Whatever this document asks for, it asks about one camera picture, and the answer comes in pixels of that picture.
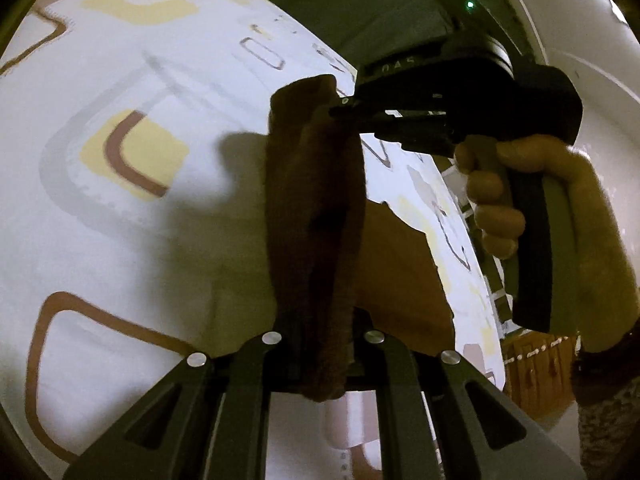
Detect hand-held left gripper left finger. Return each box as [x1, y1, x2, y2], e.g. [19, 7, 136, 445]
[62, 310, 304, 480]

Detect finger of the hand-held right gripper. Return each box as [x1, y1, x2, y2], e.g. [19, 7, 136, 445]
[331, 111, 457, 157]
[327, 93, 447, 115]

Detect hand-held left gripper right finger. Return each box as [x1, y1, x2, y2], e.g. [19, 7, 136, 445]
[349, 310, 587, 480]

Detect brown cloth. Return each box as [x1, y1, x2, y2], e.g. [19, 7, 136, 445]
[264, 74, 457, 405]

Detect person's right hand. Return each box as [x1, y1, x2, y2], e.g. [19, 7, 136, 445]
[454, 133, 640, 354]

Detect patterned white bed sheet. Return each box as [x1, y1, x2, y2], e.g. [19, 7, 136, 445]
[0, 0, 507, 480]

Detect brown wooden furniture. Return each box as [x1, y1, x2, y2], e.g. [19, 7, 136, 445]
[500, 332, 581, 418]

